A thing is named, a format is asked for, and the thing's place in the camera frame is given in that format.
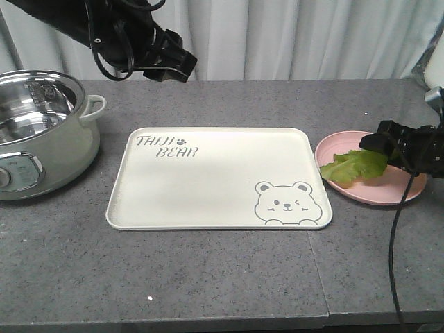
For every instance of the pink round plate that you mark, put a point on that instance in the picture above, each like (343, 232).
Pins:
(385, 190)

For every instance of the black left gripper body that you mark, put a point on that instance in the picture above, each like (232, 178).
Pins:
(149, 49)

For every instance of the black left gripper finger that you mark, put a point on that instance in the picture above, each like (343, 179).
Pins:
(187, 62)
(161, 75)

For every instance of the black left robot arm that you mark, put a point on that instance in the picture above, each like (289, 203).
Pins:
(93, 24)

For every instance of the cream bear print tray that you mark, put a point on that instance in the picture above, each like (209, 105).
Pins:
(218, 178)

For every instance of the green lettuce leaf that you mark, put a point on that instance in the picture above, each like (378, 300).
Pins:
(353, 165)

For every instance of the white rice cooker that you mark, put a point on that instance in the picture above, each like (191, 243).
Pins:
(433, 75)

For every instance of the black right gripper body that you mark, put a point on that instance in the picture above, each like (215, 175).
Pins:
(419, 150)

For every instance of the grey white curtain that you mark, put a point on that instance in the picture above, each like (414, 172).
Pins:
(304, 40)

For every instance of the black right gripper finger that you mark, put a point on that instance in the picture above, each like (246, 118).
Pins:
(381, 141)

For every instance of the pale green electric cooking pot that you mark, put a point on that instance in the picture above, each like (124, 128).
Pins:
(49, 134)

